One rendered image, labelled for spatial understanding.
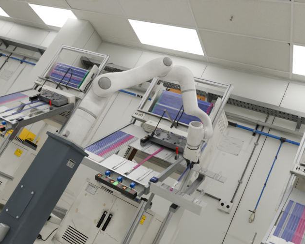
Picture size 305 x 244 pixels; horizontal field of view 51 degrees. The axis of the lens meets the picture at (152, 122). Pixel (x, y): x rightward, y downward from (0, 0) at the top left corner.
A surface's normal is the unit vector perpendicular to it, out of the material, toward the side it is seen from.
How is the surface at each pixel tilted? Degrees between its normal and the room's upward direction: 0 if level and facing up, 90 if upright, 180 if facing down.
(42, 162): 90
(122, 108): 90
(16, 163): 90
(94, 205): 90
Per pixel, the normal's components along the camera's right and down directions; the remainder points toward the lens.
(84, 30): 0.82, 0.29
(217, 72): -0.34, -0.45
